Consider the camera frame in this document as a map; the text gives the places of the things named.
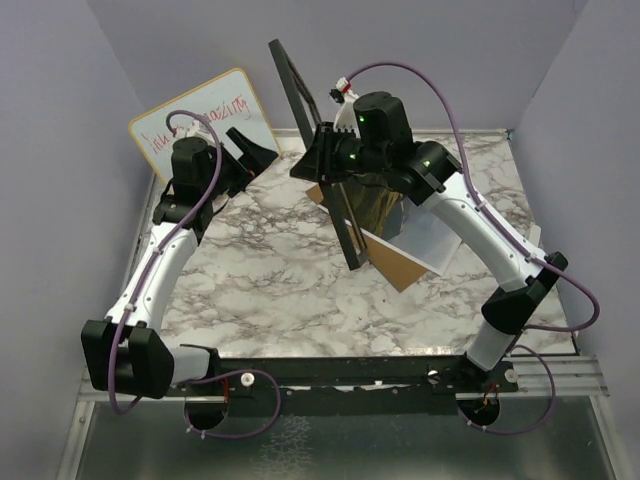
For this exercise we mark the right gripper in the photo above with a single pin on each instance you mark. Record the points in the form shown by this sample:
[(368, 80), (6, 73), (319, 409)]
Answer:
[(317, 164)]

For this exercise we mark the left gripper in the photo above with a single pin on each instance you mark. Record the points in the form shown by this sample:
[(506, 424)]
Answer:
[(254, 158)]

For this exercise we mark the wooden picture frame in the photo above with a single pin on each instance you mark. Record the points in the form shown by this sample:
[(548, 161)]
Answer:
[(307, 118)]

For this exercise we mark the landscape photo print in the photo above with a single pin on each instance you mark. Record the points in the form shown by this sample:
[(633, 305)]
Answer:
[(429, 240)]

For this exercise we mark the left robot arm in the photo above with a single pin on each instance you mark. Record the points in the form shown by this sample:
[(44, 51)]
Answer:
[(124, 351)]

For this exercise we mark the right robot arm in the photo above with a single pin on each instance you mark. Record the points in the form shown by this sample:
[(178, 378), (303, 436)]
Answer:
[(379, 142)]

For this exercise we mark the whiteboard with red writing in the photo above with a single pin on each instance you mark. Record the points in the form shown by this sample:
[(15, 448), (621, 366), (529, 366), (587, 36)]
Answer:
[(226, 101)]

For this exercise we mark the brown backing board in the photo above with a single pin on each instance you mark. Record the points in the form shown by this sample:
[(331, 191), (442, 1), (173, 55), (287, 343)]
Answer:
[(400, 270)]

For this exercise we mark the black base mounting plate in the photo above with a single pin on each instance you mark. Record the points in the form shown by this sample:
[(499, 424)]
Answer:
[(255, 393)]

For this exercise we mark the aluminium rail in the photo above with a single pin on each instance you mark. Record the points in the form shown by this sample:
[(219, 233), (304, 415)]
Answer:
[(519, 375)]

